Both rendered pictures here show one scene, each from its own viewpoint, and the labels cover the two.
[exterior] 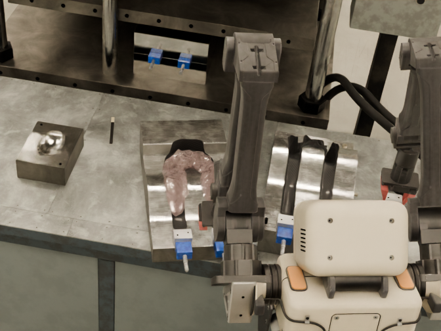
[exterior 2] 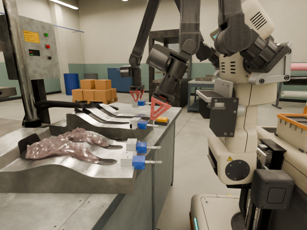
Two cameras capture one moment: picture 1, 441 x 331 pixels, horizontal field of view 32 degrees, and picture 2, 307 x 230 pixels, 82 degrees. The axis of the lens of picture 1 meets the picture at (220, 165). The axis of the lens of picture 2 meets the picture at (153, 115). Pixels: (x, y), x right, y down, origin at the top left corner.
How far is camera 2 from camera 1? 1.87 m
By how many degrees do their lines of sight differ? 70
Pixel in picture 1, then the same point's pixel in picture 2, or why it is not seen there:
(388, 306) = not seen: hidden behind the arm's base
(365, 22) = (31, 75)
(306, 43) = (11, 91)
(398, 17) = (44, 69)
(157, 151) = (9, 159)
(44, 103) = not seen: outside the picture
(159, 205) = (82, 165)
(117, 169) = not seen: outside the picture
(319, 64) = (30, 95)
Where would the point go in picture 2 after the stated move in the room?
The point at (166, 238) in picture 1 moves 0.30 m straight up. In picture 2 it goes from (121, 169) to (115, 67)
